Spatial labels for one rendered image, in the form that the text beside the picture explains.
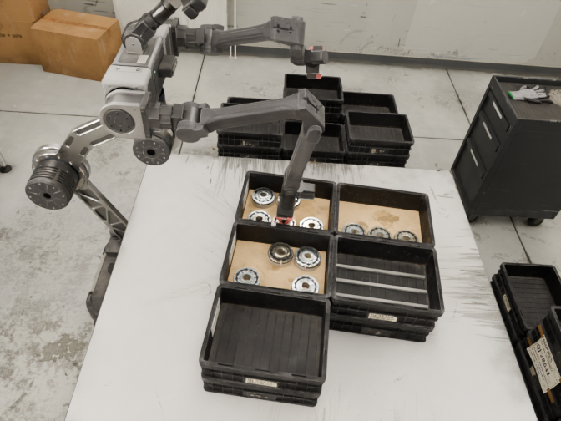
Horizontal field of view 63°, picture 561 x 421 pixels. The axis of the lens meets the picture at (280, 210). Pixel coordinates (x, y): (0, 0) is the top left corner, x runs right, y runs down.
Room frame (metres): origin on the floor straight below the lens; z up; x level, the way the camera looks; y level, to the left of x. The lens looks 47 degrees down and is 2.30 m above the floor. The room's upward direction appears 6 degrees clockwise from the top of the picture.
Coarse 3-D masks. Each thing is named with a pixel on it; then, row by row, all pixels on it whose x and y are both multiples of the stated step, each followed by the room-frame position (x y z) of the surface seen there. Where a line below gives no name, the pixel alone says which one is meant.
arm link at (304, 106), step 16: (288, 96) 1.14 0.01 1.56; (304, 96) 1.13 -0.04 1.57; (208, 112) 1.14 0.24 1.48; (224, 112) 1.13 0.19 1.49; (240, 112) 1.12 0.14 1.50; (256, 112) 1.11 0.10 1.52; (272, 112) 1.11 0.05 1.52; (288, 112) 1.10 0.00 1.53; (304, 112) 1.09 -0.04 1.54; (320, 112) 1.15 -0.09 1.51; (176, 128) 1.10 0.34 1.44; (192, 128) 1.09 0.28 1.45; (208, 128) 1.11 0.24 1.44; (224, 128) 1.12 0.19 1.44
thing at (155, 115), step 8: (144, 96) 1.14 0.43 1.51; (152, 96) 1.18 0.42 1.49; (144, 104) 1.10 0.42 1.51; (152, 104) 1.13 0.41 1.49; (160, 104) 1.14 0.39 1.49; (168, 104) 1.16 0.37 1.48; (144, 112) 1.09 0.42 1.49; (152, 112) 1.11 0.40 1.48; (160, 112) 1.12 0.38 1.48; (168, 112) 1.12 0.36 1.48; (144, 120) 1.09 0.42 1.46; (152, 120) 1.10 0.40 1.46; (160, 120) 1.10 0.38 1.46; (168, 120) 1.11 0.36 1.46; (144, 128) 1.09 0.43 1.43; (152, 128) 1.09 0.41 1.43; (160, 128) 1.10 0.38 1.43; (168, 128) 1.11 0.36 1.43
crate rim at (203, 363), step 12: (216, 288) 0.88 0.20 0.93; (228, 288) 0.89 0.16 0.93; (240, 288) 0.90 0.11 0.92; (252, 288) 0.89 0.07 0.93; (216, 300) 0.84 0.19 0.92; (312, 300) 0.87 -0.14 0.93; (324, 300) 0.87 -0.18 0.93; (324, 336) 0.74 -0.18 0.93; (204, 348) 0.65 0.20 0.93; (324, 348) 0.69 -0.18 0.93; (204, 360) 0.62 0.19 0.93; (324, 360) 0.66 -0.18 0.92; (240, 372) 0.60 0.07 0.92; (252, 372) 0.59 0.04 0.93; (264, 372) 0.60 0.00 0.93; (276, 372) 0.60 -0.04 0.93; (324, 372) 0.62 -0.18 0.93
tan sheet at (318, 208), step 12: (252, 192) 1.46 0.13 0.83; (252, 204) 1.39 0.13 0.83; (276, 204) 1.41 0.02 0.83; (300, 204) 1.42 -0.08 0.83; (312, 204) 1.43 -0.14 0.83; (324, 204) 1.43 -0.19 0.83; (300, 216) 1.34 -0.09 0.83; (312, 216) 1.35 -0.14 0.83; (324, 216) 1.36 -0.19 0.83; (324, 228) 1.29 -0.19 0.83
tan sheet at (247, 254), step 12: (240, 252) 1.12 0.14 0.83; (252, 252) 1.13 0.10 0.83; (264, 252) 1.13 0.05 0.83; (324, 252) 1.16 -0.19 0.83; (240, 264) 1.06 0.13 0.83; (252, 264) 1.07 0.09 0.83; (264, 264) 1.07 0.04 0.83; (324, 264) 1.10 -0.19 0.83; (264, 276) 1.02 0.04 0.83; (276, 276) 1.02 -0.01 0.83; (288, 276) 1.03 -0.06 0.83; (312, 276) 1.04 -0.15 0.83; (324, 276) 1.04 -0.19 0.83; (288, 288) 0.97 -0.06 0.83
